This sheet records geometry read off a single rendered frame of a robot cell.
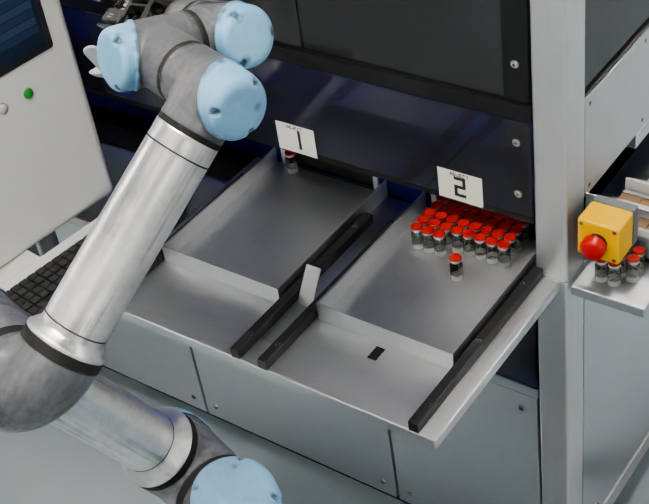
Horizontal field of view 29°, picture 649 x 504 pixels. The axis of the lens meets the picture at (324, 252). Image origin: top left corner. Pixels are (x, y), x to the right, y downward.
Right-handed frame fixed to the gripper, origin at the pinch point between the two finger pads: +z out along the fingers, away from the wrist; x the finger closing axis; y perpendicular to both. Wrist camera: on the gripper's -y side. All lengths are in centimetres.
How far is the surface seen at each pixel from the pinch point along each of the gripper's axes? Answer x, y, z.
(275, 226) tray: 7, -59, 29
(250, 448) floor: 48, -124, 84
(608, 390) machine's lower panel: 4, -125, -4
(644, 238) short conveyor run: -16, -87, -26
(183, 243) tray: 18, -49, 37
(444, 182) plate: -10, -64, -2
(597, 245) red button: -9, -73, -30
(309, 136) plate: -9, -53, 23
